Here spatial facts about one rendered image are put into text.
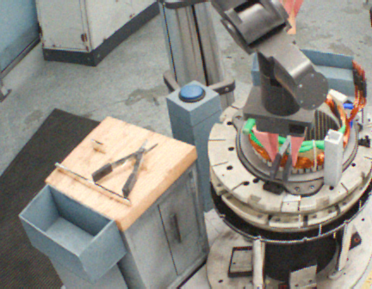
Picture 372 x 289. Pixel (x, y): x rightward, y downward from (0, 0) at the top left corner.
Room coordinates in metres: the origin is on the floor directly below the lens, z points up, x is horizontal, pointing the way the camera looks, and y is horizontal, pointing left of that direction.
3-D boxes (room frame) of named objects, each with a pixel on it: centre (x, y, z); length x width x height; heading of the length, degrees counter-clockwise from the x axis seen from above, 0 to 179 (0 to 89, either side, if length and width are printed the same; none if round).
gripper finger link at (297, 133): (0.75, -0.13, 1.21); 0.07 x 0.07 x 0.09; 65
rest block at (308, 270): (0.75, -0.18, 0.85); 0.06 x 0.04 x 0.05; 90
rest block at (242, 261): (0.87, -0.07, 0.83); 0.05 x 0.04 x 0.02; 166
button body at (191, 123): (1.13, -0.03, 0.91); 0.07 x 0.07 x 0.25; 33
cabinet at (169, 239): (0.93, 0.12, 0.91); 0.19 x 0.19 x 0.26; 48
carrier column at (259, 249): (0.79, -0.09, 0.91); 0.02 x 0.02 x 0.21
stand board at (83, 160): (0.93, 0.12, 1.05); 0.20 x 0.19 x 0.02; 138
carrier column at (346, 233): (0.78, -0.27, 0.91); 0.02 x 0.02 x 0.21
